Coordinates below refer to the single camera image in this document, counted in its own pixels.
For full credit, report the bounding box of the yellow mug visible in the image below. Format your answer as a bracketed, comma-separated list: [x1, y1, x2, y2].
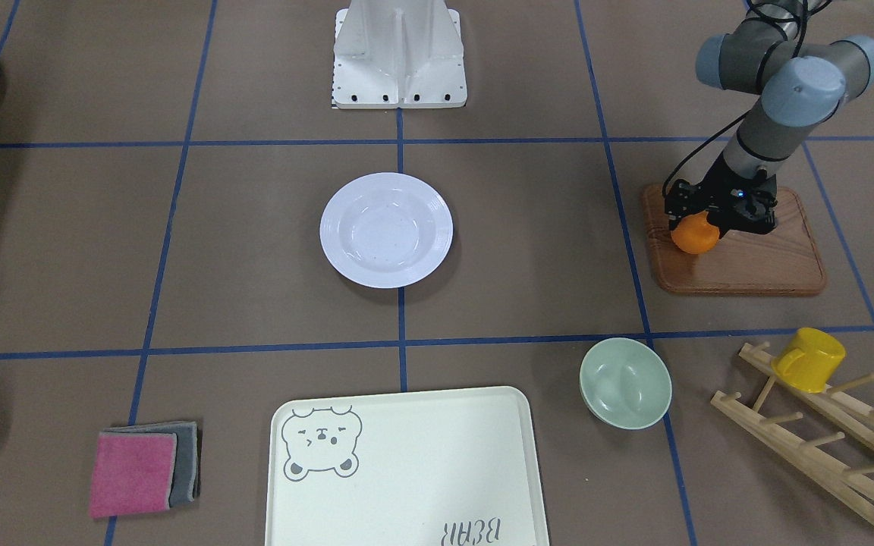
[772, 326, 847, 394]

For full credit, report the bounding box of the pink and grey cloth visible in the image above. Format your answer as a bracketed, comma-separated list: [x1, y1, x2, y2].
[88, 421, 199, 519]

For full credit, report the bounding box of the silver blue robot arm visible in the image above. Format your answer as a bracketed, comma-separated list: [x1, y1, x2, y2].
[662, 1, 874, 236]

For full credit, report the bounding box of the cream bear tray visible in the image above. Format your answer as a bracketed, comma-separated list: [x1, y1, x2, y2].
[265, 386, 549, 545]

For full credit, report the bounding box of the light green bowl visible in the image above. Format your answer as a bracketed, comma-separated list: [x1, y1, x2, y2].
[578, 337, 673, 431]

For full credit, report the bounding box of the orange fruit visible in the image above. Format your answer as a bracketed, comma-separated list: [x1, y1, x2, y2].
[670, 211, 721, 255]

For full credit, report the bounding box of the wooden cutting board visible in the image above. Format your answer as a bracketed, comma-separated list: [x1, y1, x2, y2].
[640, 184, 828, 297]

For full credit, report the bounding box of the wooden mug rack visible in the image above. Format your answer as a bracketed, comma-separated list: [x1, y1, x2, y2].
[710, 342, 874, 526]

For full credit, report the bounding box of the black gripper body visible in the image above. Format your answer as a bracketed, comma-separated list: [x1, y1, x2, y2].
[663, 168, 778, 235]

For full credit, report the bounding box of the white round plate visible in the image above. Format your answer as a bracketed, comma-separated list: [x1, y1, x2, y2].
[319, 172, 454, 289]

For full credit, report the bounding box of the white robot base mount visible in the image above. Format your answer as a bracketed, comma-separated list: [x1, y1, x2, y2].
[331, 1, 468, 108]

